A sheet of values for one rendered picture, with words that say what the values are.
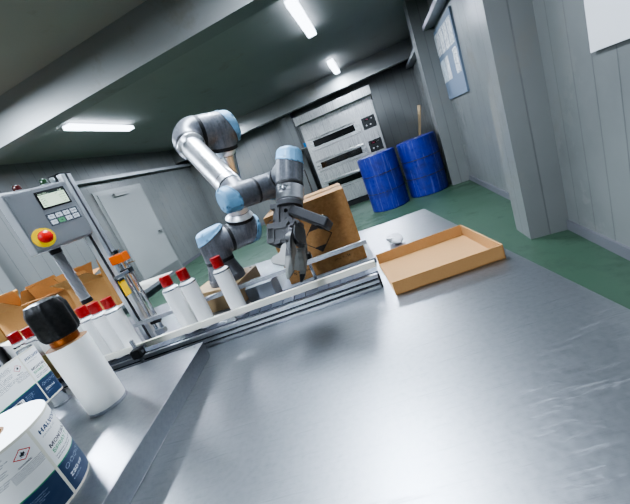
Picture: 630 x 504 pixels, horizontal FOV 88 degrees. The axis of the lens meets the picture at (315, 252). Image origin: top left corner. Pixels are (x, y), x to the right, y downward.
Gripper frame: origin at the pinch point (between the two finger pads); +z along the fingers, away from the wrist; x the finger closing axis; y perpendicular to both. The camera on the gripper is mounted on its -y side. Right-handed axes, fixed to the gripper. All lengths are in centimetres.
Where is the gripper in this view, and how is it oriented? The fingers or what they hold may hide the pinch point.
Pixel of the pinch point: (297, 276)
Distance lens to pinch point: 82.5
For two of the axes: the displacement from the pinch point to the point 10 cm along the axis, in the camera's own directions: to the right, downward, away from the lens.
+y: -9.3, 1.0, 3.6
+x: -3.7, -1.8, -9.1
